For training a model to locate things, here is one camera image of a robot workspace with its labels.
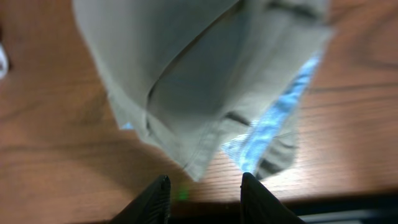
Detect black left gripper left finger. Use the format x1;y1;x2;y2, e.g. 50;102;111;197
108;175;171;224

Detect white folded garment on left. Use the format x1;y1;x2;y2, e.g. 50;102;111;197
0;44;9;79

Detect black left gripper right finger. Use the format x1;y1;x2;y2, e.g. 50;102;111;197
240;172;305;224

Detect grey-green shorts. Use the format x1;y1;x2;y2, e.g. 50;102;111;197
73;0;331;180

